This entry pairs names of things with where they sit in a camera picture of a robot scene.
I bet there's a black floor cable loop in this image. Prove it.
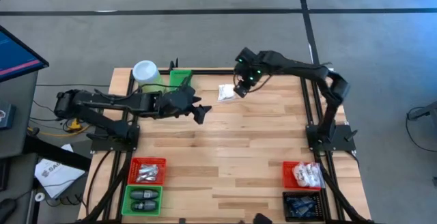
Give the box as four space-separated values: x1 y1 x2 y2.
405 106 437 154

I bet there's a green disinfecting wipes canister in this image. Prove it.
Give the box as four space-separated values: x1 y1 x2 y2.
132 59 165 94

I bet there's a small green plastic basket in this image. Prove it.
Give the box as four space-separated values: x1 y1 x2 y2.
169 68 194 92

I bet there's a yellow cable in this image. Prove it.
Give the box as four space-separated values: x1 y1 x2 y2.
27 117 90 138

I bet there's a black desk crossbar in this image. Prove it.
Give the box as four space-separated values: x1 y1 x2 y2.
23 134 92 172

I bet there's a large green plastic basket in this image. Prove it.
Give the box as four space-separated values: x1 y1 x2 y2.
122 185 164 217

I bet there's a red plastic basket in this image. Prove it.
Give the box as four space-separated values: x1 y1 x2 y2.
282 161 324 191
127 157 167 186

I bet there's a black box with white logo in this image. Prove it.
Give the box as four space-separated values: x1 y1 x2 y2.
0 103 16 130

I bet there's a grey chair base leg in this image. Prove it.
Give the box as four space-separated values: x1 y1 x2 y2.
406 100 437 121

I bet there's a white printed booklet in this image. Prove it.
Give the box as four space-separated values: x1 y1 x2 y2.
33 144 86 199

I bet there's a white cotton pads packet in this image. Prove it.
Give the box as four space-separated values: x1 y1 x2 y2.
307 172 326 188
217 83 238 102
302 162 322 179
292 164 310 188

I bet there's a blue-screen monitor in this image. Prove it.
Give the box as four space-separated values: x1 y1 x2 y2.
0 25 50 83

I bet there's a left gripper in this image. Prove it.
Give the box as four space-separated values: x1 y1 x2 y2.
180 86 213 125

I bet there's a grey workstation desk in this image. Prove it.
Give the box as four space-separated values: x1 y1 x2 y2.
0 70 39 159

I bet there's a black plastic basket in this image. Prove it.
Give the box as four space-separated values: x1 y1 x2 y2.
282 191 325 222

